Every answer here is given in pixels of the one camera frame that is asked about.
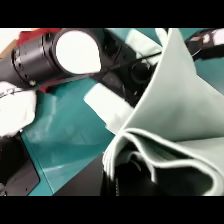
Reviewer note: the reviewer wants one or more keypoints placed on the white garment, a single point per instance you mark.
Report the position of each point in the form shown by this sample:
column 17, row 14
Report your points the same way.
column 15, row 110

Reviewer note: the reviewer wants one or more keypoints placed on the pale beige T-shirt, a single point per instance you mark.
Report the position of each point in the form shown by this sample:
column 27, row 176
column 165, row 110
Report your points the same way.
column 180, row 110

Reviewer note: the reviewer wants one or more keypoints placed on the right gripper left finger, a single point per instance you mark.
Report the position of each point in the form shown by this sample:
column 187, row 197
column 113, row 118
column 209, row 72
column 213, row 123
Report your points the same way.
column 88, row 181

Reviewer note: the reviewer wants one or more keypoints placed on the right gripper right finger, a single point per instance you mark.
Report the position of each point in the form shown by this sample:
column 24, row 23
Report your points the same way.
column 133, row 181

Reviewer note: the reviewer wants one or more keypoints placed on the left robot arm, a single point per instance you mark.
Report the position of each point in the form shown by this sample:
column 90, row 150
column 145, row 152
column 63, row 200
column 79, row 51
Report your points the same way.
column 33, row 60

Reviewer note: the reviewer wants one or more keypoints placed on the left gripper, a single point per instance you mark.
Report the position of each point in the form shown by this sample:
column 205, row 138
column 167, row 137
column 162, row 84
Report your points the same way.
column 140, row 71

